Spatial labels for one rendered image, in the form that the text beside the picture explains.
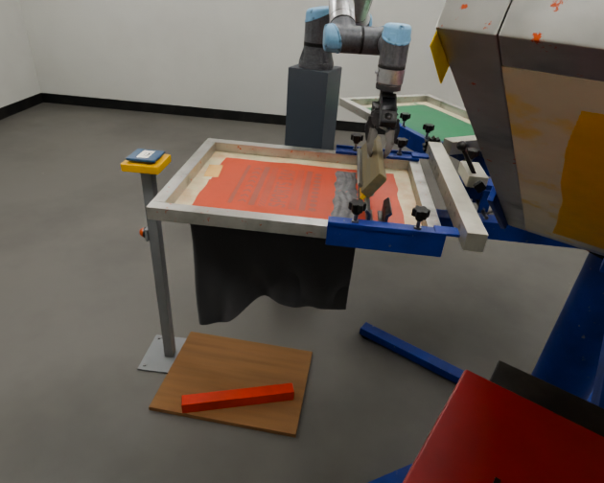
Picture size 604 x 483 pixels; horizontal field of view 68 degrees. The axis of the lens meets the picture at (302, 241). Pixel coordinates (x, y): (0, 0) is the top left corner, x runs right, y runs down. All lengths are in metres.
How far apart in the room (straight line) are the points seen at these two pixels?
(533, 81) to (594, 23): 0.06
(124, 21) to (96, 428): 4.50
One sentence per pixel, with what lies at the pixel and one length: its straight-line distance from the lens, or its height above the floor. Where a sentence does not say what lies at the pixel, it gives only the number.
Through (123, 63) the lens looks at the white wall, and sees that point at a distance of 5.77.
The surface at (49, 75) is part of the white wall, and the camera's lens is 6.26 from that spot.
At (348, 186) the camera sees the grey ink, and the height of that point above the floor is 0.96.
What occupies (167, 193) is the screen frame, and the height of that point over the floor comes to 0.99.
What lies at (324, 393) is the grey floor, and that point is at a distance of 2.04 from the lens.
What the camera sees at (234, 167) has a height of 0.96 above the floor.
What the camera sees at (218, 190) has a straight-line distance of 1.41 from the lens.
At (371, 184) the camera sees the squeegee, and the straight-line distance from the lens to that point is 1.23.
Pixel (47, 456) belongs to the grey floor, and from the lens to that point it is 2.00.
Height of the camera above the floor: 1.55
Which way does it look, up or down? 31 degrees down
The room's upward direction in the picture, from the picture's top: 4 degrees clockwise
